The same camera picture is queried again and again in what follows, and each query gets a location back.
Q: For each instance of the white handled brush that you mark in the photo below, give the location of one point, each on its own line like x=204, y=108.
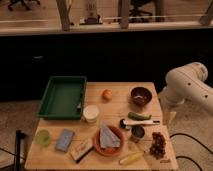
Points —
x=127, y=124

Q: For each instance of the dark red bowl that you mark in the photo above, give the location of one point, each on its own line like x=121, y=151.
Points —
x=141, y=96

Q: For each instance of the bunch of dark grapes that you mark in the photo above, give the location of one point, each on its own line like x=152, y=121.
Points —
x=157, y=148

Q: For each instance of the black office chair left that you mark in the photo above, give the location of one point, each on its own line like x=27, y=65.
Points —
x=13, y=2

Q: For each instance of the wooden block eraser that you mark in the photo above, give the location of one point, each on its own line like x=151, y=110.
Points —
x=82, y=149

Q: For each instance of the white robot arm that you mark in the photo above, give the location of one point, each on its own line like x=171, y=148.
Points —
x=187, y=83

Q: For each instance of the green plastic cup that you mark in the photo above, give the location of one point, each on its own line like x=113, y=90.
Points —
x=42, y=138

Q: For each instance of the white paper cup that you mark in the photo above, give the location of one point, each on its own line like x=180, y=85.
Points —
x=91, y=113

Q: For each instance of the black stand pole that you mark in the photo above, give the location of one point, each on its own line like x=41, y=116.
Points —
x=18, y=138

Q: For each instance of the blue sponge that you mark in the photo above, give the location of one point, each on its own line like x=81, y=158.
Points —
x=64, y=140

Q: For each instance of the green cucumber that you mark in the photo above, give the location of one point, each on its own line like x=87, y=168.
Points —
x=138, y=117

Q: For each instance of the metal cup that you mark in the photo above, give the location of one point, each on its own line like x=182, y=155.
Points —
x=137, y=133

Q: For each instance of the green plastic tray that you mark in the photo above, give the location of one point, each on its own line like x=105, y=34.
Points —
x=61, y=97

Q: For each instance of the black office chair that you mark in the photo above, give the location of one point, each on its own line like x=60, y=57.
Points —
x=138, y=15
x=13, y=2

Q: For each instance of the orange apple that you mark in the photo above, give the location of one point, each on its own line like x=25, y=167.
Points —
x=107, y=94

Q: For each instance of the grey folded cloth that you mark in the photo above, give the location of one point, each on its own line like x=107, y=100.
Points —
x=108, y=138

